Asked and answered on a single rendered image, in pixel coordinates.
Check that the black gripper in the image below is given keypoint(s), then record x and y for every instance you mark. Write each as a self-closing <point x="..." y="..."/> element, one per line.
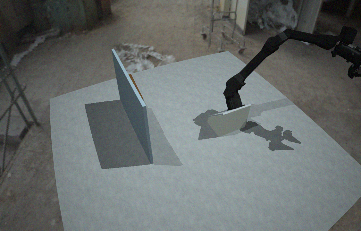
<point x="355" y="58"/>

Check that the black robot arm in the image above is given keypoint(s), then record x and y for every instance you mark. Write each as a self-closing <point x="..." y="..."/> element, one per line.
<point x="346" y="37"/>

